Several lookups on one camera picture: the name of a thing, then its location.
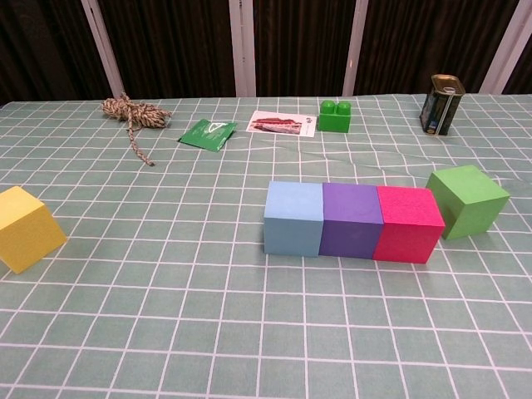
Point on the white picture card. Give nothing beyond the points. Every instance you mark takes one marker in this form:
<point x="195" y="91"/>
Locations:
<point x="282" y="124"/>

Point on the green toy brick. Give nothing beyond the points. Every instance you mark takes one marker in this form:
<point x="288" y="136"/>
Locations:
<point x="334" y="120"/>

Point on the green checked tablecloth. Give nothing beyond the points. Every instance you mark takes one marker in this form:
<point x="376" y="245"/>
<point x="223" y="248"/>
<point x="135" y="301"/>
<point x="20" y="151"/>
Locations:
<point x="208" y="324"/>

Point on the green foil sachet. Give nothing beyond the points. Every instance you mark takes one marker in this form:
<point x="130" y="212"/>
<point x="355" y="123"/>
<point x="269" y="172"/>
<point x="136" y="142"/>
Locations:
<point x="208" y="135"/>

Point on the pink foam cube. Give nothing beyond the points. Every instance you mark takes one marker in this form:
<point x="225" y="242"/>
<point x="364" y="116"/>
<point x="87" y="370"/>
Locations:
<point x="407" y="228"/>

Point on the yellow foam cube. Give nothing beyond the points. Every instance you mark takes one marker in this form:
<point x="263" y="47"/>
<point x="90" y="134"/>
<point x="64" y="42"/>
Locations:
<point x="25" y="232"/>

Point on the white metal frame post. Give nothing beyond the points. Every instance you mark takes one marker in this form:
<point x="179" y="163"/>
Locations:
<point x="99" y="37"/>
<point x="242" y="41"/>
<point x="507" y="41"/>
<point x="355" y="41"/>

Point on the light blue foam cube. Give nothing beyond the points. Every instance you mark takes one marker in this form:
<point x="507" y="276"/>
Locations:
<point x="293" y="224"/>

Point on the green foam cube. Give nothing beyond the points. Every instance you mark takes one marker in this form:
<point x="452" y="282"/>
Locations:
<point x="469" y="203"/>

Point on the purple foam cube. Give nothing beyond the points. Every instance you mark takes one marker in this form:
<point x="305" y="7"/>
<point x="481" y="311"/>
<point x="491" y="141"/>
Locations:
<point x="351" y="224"/>

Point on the dark pleated curtain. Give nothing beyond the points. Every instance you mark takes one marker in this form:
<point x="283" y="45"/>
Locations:
<point x="174" y="41"/>

